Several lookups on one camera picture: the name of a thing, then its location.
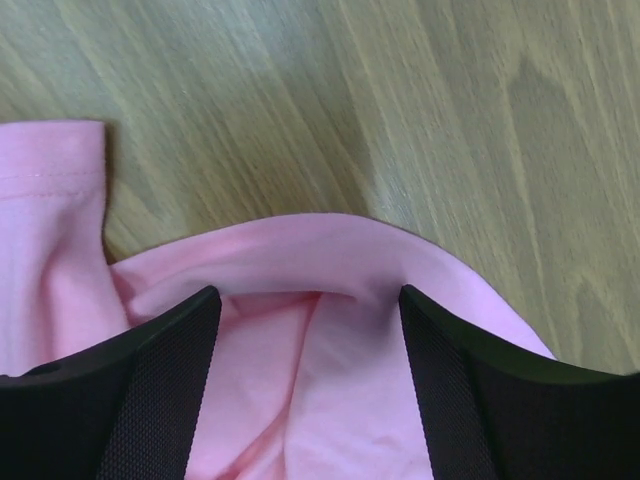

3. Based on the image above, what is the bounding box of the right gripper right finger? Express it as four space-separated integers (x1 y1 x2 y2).
399 285 639 479

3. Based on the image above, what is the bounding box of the pink t shirt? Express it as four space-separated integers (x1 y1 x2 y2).
1 120 548 479

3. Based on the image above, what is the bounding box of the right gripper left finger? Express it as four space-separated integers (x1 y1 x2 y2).
1 287 221 479

